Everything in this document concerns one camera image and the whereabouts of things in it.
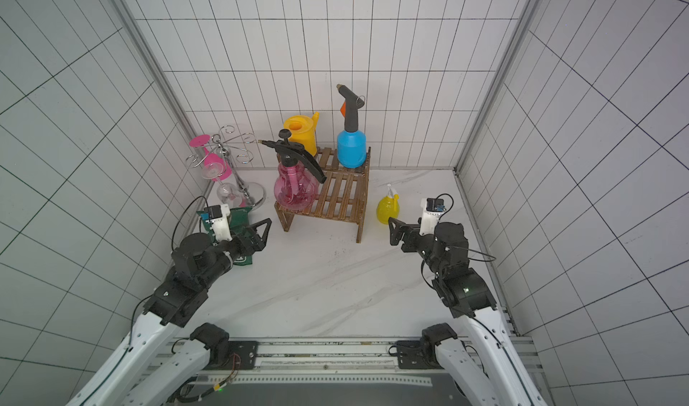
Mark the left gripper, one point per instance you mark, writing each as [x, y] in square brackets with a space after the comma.
[258, 242]

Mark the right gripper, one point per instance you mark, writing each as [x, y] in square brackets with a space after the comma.
[411, 238]

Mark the yellow trigger spray bottle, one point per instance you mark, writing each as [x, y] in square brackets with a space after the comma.
[388, 207]

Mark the pink pump spray bottle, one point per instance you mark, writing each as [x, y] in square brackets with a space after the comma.
[299, 174]

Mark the blue pump spray bottle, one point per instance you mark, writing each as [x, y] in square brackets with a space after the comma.
[351, 142]

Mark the yellow plastic watering can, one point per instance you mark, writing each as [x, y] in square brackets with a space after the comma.
[303, 130]

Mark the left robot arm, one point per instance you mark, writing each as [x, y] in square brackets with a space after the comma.
[198, 263]

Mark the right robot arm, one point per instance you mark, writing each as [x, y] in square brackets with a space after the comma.
[473, 309]

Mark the brown wooden slatted shelf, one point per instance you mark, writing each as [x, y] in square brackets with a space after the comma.
[343, 197]

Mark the green chips bag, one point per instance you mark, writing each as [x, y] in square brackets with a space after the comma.
[238, 219]

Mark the chrome wine glass rack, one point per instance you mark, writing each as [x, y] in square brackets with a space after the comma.
[254, 194]

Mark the clear wine glass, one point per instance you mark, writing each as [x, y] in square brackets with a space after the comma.
[229, 194]

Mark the pink wine glass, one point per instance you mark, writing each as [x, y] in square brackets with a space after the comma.
[211, 155]

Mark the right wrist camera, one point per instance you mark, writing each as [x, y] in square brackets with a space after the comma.
[433, 210]

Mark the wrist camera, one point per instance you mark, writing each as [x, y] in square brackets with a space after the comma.
[433, 210]
[217, 220]

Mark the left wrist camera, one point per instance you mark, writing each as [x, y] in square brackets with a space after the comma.
[217, 220]

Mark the aluminium mounting rail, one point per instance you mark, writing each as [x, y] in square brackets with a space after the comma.
[327, 361]

